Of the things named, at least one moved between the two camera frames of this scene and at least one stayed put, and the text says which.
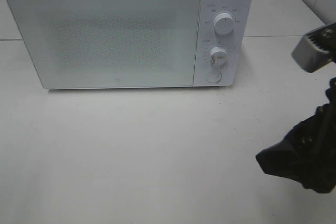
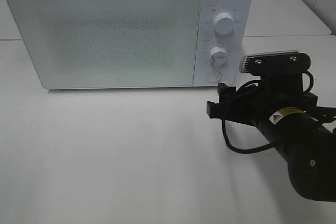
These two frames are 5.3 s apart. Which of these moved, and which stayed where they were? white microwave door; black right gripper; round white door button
Moved: black right gripper
Stayed: round white door button; white microwave door
